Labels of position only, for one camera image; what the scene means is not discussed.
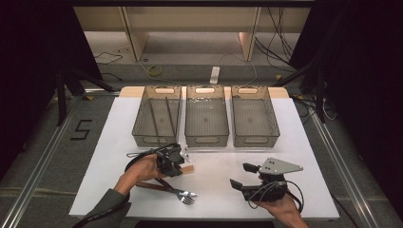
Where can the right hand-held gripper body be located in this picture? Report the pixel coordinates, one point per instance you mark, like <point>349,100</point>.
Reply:
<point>269,190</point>

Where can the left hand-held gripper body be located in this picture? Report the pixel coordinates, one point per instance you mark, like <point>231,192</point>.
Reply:
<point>169,156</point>

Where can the light wooden spoon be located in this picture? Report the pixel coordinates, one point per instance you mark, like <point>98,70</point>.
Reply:
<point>188,169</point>

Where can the translucent grey plastic bin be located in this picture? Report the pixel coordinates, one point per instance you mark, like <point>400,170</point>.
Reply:
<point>206,117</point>
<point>255,117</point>
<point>161,139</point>

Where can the dark chopstick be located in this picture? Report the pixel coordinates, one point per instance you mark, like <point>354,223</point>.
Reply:
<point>153,122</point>
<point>170,115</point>

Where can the person's right hand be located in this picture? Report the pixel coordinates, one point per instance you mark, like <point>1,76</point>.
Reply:
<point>283,209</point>

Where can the person's left hand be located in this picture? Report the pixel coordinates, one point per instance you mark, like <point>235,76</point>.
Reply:
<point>142,171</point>

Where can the yellow tape roll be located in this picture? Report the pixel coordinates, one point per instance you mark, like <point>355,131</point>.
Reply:
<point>155,70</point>

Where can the white power strip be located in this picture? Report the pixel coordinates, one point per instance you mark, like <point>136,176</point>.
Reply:
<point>214,75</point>

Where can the black metal stand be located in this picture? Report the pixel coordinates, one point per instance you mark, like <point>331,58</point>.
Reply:
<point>61,95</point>
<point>320,95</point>

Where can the white shelf unit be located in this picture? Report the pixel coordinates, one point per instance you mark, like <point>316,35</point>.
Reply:
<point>190,19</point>

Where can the aluminium floor rail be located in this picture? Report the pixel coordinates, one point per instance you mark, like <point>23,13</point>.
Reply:
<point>345,171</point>
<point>38,167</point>

